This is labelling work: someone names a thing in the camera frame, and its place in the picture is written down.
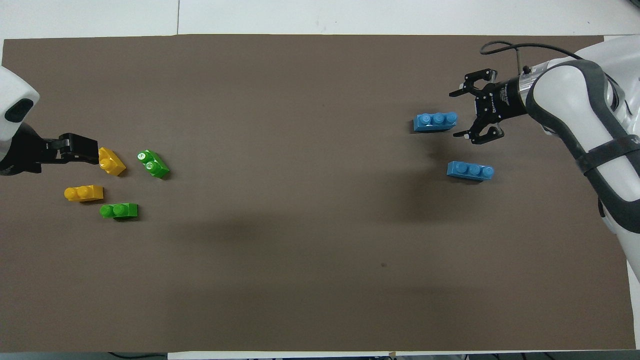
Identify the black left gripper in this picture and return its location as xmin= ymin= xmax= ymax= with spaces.
xmin=0 ymin=122 xmax=100 ymax=177

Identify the green two-stud block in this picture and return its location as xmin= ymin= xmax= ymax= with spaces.
xmin=136 ymin=149 xmax=171 ymax=180
xmin=99 ymin=202 xmax=139 ymax=220

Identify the yellow two-stud block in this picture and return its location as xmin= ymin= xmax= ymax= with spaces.
xmin=98 ymin=146 xmax=127 ymax=177
xmin=64 ymin=184 xmax=105 ymax=203

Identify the blue three-stud block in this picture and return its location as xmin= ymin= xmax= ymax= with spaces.
xmin=446 ymin=160 xmax=495 ymax=182
xmin=412 ymin=111 xmax=459 ymax=133

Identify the black floor cable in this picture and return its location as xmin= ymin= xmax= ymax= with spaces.
xmin=107 ymin=352 xmax=169 ymax=360

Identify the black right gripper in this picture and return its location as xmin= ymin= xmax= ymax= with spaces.
xmin=448 ymin=68 xmax=529 ymax=146

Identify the brown table mat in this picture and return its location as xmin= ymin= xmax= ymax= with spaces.
xmin=0 ymin=34 xmax=637 ymax=354

